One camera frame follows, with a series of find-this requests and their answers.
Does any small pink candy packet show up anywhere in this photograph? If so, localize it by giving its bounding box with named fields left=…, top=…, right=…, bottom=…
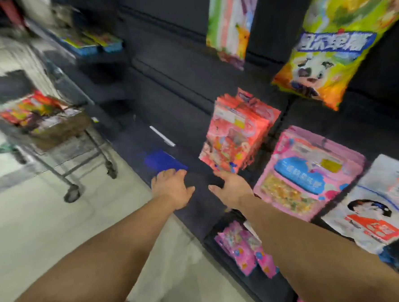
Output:
left=241, top=228, right=278, bottom=280
left=213, top=219, right=258, bottom=278

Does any stack of pink candy packets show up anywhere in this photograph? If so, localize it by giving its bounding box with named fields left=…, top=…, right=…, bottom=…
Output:
left=249, top=121, right=370, bottom=225

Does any person's left hand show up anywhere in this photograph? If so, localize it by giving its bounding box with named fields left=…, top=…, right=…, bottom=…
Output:
left=149, top=167, right=197, bottom=212

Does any metal shopping cart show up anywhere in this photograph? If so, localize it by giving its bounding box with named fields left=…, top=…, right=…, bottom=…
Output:
left=0, top=43, right=120, bottom=208

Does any black display rack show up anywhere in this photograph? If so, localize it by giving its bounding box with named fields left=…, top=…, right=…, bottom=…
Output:
left=25, top=0, right=399, bottom=302

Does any blue shelf label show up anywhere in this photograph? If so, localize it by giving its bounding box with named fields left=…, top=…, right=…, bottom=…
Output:
left=143, top=148, right=189, bottom=175

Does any person's left forearm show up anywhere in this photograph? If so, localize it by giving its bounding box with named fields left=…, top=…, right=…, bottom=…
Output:
left=0, top=194, right=183, bottom=302

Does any large green candy bag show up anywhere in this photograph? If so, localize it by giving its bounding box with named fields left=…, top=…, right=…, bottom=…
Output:
left=267, top=0, right=399, bottom=115

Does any pile of colourful snack packets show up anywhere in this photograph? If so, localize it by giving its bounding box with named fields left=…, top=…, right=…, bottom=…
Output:
left=0, top=88, right=84, bottom=135

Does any white shelf tag strip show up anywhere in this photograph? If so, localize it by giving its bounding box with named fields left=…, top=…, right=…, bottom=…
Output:
left=149, top=124, right=176, bottom=149

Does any person's right forearm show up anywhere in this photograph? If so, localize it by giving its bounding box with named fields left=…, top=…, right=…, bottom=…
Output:
left=238, top=186, right=399, bottom=302

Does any stack of red snack packets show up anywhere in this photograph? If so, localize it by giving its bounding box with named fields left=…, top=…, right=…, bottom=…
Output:
left=195, top=85, right=285, bottom=176

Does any person's right hand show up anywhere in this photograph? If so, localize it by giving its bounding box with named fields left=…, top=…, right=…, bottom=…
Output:
left=207, top=167, right=256, bottom=212

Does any brown cardboard box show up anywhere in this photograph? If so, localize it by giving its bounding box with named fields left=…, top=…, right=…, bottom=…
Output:
left=28, top=109, right=94, bottom=152

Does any white snack packet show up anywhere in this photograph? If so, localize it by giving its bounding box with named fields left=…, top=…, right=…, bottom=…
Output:
left=317, top=153, right=399, bottom=257

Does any blue tray of snacks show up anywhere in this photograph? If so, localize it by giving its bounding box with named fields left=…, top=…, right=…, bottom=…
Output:
left=85, top=29, right=124, bottom=55
left=60, top=34, right=99, bottom=58

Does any green and pink snack bag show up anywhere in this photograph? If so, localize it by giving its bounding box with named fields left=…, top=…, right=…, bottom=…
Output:
left=203, top=0, right=266, bottom=72

